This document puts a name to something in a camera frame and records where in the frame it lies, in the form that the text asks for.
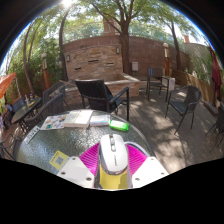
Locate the grey printed leaflet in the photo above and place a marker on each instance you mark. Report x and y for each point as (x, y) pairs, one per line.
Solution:
(31, 134)

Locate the blue patio chair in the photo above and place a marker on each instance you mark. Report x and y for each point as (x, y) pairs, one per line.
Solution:
(17, 104)

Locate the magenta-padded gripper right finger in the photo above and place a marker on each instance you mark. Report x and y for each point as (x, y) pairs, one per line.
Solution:
(150, 170)

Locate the small white book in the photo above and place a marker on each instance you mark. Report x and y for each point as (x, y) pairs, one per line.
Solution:
(99, 120)

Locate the closed red patio umbrella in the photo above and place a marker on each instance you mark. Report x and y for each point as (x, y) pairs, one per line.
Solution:
(216, 75)

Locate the dark patio table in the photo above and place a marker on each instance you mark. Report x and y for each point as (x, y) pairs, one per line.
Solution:
(26, 111)

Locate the grey wall box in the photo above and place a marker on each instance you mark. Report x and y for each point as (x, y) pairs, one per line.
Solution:
(135, 66)

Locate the orange lamp post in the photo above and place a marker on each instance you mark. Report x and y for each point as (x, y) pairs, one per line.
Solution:
(45, 71)
(166, 60)

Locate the dark wicker chair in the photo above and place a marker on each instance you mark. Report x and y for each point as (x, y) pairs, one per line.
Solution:
(53, 91)
(50, 111)

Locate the wall lantern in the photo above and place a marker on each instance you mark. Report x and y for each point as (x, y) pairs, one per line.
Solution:
(117, 50)
(68, 58)

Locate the yellow square card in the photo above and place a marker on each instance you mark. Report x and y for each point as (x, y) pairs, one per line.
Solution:
(59, 160)

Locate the black metal armchair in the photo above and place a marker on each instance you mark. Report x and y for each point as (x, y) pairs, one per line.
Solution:
(156, 78)

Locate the black slatted patio chair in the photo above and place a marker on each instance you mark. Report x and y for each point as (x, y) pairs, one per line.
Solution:
(93, 91)

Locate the white box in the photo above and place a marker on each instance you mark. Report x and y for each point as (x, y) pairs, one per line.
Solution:
(171, 84)

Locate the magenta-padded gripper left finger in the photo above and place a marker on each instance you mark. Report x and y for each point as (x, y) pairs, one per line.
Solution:
(76, 171)

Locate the yellow chick-shaped mouse pad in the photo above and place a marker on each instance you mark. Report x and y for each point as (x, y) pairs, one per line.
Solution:
(113, 182)

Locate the large white book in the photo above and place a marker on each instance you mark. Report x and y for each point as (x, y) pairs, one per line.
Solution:
(78, 118)

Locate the green marker pen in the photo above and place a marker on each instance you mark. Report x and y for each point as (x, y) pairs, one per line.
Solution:
(119, 125)

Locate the orange patio umbrella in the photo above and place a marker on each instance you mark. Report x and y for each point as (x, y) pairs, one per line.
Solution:
(6, 85)

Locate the white computer mouse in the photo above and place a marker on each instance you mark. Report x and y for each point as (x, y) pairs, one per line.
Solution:
(113, 153)

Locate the black mesh metal chair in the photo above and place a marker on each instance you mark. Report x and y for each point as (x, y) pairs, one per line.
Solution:
(186, 101)
(218, 125)
(8, 146)

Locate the stone fountain basin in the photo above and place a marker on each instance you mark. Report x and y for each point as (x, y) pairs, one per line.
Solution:
(131, 83)

